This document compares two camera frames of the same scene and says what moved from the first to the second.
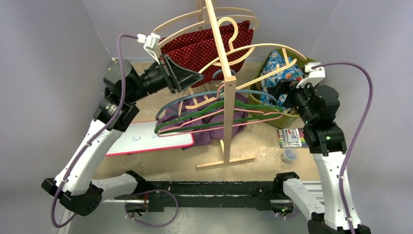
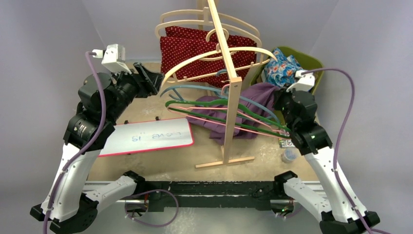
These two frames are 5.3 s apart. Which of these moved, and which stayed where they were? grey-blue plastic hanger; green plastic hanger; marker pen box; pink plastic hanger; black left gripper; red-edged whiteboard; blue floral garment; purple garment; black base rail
Moved: pink plastic hanger; green plastic hanger; black left gripper; purple garment; grey-blue plastic hanger
Stayed: red-edged whiteboard; marker pen box; black base rail; blue floral garment
